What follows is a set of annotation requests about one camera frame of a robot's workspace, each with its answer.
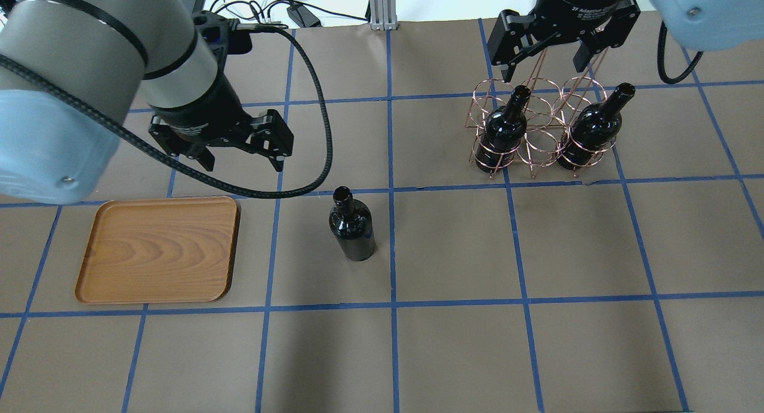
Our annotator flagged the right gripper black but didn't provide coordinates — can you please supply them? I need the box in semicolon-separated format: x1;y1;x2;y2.
486;0;641;83

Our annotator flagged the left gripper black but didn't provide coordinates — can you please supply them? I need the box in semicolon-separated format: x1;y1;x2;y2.
149;73;294;172

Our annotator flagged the dark wine bottle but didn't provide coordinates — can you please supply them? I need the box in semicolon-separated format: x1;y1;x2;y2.
328;186;376;261
557;83;636;170
475;85;531;175

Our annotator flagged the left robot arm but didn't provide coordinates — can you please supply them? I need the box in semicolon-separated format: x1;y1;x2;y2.
2;0;333;205

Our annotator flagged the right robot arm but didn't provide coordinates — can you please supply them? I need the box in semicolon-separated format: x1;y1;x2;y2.
486;0;762;83

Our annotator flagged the wooden tray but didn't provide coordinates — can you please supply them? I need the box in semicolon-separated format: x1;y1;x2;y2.
74;196;240;305

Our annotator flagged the black power adapter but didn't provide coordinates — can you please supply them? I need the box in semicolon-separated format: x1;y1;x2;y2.
286;4;322;29

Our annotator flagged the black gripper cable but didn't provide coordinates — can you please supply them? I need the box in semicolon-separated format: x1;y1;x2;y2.
0;20;334;200

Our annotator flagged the copper wire bottle basket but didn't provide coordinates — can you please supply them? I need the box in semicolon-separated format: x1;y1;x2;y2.
464;50;609;179

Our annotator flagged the aluminium frame post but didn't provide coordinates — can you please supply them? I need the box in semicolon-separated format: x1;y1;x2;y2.
368;0;399;30

